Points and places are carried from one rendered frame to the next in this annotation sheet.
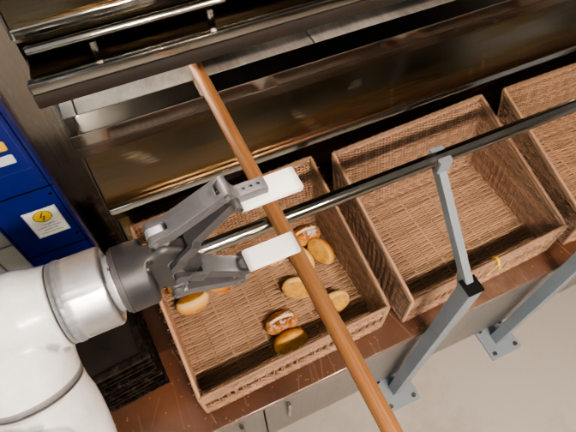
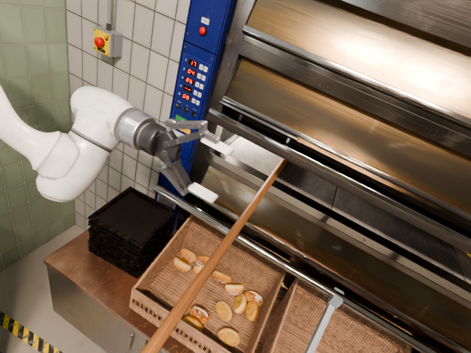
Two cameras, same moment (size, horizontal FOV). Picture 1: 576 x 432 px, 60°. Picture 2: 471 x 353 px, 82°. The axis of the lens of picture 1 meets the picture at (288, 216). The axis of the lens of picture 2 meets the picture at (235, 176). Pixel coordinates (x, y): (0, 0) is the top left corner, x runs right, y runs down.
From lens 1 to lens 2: 0.37 m
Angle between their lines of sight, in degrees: 35
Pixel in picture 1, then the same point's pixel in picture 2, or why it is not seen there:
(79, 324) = (121, 125)
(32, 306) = (120, 107)
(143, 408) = (117, 275)
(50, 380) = (95, 132)
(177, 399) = (129, 288)
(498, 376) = not seen: outside the picture
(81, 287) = (135, 116)
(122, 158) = (219, 179)
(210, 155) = not seen: hidden behind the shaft
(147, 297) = (146, 141)
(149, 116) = (240, 170)
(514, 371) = not seen: outside the picture
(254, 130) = (274, 220)
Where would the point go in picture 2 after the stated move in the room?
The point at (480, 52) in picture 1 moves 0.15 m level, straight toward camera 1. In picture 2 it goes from (424, 304) to (399, 307)
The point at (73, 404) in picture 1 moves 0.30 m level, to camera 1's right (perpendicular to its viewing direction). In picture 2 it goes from (90, 149) to (147, 244)
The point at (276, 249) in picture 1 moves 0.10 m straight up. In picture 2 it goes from (205, 192) to (215, 159)
